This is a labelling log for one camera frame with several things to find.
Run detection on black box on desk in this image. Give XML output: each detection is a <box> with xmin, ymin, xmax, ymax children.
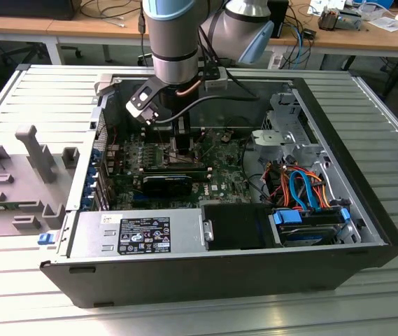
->
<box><xmin>0</xmin><ymin>0</ymin><xmax>78</xmax><ymax>21</ymax></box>

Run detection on black plastic shroud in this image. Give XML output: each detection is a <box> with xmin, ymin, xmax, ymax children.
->
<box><xmin>201</xmin><ymin>203</ymin><xmax>273</xmax><ymax>251</ymax></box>

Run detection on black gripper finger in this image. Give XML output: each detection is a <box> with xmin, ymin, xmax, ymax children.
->
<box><xmin>171</xmin><ymin>116</ymin><xmax>196</xmax><ymax>155</ymax></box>

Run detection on grey power supply unit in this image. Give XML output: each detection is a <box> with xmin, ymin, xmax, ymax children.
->
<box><xmin>66</xmin><ymin>209</ymin><xmax>209</xmax><ymax>259</ymax></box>

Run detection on hard disk in blue carrier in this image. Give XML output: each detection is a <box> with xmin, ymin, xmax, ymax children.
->
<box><xmin>269</xmin><ymin>205</ymin><xmax>352</xmax><ymax>249</ymax></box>

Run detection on long wooden desk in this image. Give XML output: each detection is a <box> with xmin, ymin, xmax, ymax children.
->
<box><xmin>0</xmin><ymin>0</ymin><xmax>398</xmax><ymax>60</ymax></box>

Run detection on green motherboard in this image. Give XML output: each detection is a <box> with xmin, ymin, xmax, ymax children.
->
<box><xmin>106</xmin><ymin>127</ymin><xmax>255</xmax><ymax>211</ymax></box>

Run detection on grey case release handle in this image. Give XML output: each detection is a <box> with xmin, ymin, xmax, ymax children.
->
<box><xmin>93</xmin><ymin>73</ymin><xmax>117</xmax><ymax>97</ymax></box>

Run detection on CPU socket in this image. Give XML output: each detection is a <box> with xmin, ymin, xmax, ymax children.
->
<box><xmin>162</xmin><ymin>141</ymin><xmax>204</xmax><ymax>168</ymax></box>

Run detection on grey parts rack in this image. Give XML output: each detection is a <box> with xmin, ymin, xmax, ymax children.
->
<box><xmin>0</xmin><ymin>124</ymin><xmax>81</xmax><ymax>239</ymax></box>

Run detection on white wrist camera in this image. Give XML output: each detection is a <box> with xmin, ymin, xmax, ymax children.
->
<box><xmin>125</xmin><ymin>77</ymin><xmax>161</xmax><ymax>125</ymax></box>

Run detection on CPU cooler heatsink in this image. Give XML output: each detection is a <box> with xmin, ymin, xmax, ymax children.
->
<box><xmin>316</xmin><ymin>6</ymin><xmax>363</xmax><ymax>32</ymax></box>

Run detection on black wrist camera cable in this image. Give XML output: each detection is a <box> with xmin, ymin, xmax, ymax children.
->
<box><xmin>155</xmin><ymin>94</ymin><xmax>262</xmax><ymax>124</ymax></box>

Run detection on black office chair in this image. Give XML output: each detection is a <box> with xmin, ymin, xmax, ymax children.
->
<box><xmin>1</xmin><ymin>41</ymin><xmax>83</xmax><ymax>68</ymax></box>

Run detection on black open PC case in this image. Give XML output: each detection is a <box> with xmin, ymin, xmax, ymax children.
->
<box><xmin>39</xmin><ymin>71</ymin><xmax>398</xmax><ymax>309</ymax></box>

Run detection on black upright desk device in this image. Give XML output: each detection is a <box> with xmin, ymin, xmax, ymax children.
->
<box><xmin>268</xmin><ymin>0</ymin><xmax>290</xmax><ymax>39</ymax></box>

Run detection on blue data wire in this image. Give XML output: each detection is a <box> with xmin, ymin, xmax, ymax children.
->
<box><xmin>287</xmin><ymin>169</ymin><xmax>322</xmax><ymax>214</ymax></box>

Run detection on orange red power wires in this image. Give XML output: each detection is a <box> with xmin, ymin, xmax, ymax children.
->
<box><xmin>267</xmin><ymin>163</ymin><xmax>333</xmax><ymax>211</ymax></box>

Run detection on metal socket cover frame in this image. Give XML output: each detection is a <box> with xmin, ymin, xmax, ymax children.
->
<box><xmin>194</xmin><ymin>129</ymin><xmax>219</xmax><ymax>165</ymax></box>

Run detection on white paper sheets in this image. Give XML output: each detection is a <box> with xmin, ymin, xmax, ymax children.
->
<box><xmin>365</xmin><ymin>6</ymin><xmax>398</xmax><ymax>34</ymax></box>

